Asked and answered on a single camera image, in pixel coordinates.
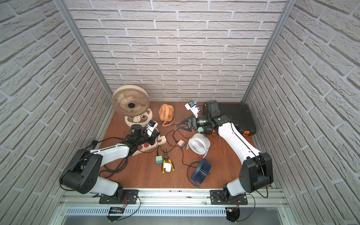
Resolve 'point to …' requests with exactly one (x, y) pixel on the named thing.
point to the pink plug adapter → (182, 143)
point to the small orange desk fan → (166, 113)
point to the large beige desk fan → (134, 101)
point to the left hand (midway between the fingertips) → (155, 129)
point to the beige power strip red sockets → (147, 146)
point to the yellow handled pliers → (166, 160)
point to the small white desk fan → (199, 144)
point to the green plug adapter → (159, 160)
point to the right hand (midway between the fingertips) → (182, 124)
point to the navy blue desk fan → (201, 171)
